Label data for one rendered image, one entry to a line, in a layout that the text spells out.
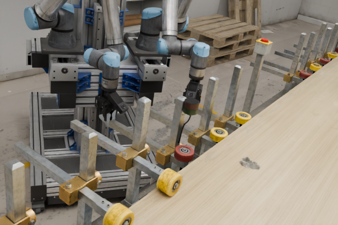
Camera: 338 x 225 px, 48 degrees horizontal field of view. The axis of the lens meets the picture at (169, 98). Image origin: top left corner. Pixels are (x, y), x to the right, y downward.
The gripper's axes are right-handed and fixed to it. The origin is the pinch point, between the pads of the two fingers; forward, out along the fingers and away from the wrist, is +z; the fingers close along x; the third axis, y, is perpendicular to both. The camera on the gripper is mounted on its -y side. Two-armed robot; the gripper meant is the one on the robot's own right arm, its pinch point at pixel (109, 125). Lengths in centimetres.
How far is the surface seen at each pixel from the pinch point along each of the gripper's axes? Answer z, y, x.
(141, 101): -34, -34, 23
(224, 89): 83, 68, -271
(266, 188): -7, -77, -3
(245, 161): -8, -64, -13
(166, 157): -3.1, -36.8, 4.0
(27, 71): 77, 223, -108
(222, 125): 0, -37, -45
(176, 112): -21.3, -33.8, -2.2
